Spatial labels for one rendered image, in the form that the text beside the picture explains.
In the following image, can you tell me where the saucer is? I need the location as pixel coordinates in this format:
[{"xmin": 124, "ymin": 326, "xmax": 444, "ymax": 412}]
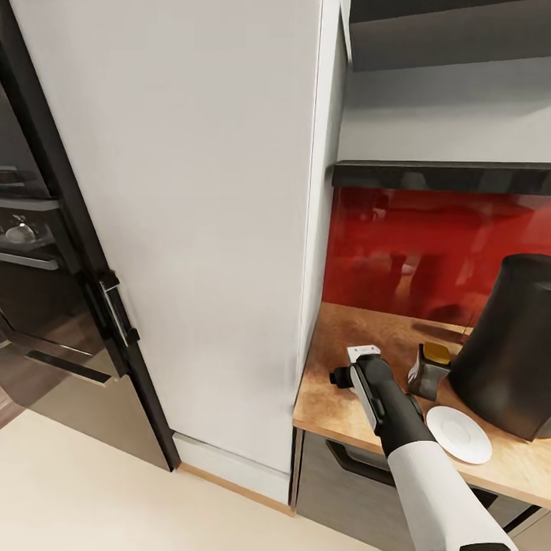
[{"xmin": 425, "ymin": 405, "xmax": 492, "ymax": 464}]

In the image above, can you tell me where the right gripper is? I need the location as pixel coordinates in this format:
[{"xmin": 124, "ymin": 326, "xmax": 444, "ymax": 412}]
[{"xmin": 329, "ymin": 366, "xmax": 354, "ymax": 390}]

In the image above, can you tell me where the bottle of coffee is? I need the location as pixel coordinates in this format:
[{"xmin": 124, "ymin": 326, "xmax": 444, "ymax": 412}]
[{"xmin": 407, "ymin": 341, "xmax": 452, "ymax": 402}]

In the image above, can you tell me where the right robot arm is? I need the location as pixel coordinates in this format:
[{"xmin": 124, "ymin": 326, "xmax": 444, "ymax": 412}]
[{"xmin": 329, "ymin": 345, "xmax": 518, "ymax": 551}]

